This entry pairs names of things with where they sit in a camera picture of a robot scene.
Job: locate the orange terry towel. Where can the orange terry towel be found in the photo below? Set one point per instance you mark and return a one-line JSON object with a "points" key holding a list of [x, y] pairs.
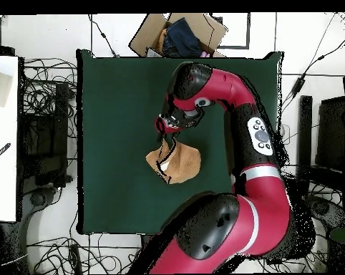
{"points": [[184, 166]]}

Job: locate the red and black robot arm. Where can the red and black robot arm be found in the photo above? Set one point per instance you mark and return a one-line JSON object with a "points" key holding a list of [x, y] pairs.
{"points": [[269, 206]]}

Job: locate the black flat panel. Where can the black flat panel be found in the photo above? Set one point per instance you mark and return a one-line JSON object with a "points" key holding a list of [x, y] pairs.
{"points": [[331, 131]]}

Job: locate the dark green table cloth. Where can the dark green table cloth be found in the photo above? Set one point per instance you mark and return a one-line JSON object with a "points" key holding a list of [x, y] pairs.
{"points": [[118, 100]]}

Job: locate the pink cloth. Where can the pink cloth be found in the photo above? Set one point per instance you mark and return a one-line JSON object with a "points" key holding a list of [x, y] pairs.
{"points": [[205, 54]]}

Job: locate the orange cloth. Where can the orange cloth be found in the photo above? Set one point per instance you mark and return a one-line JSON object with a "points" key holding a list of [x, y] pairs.
{"points": [[161, 40]]}

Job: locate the brown cardboard box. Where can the brown cardboard box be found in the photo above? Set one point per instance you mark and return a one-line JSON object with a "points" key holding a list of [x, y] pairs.
{"points": [[144, 37]]}

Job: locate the dark blue jeans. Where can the dark blue jeans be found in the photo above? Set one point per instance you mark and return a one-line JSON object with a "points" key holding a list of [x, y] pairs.
{"points": [[184, 37]]}

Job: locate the black equipment rack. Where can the black equipment rack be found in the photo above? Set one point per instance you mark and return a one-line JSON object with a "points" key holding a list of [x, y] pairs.
{"points": [[43, 143]]}

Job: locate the black office chair base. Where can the black office chair base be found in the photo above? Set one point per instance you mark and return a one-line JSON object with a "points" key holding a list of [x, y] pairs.
{"points": [[38, 199], [321, 207]]}

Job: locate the black power strip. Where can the black power strip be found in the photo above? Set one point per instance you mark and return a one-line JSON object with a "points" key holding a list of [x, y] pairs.
{"points": [[75, 257]]}

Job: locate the black ridged tool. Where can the black ridged tool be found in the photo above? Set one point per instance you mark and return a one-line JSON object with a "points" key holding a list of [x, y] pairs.
{"points": [[0, 153]]}

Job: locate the white table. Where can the white table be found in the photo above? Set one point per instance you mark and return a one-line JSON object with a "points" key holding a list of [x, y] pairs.
{"points": [[3, 172]]}

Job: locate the black upright post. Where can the black upright post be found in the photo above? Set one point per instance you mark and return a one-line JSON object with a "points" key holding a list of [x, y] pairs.
{"points": [[305, 129]]}

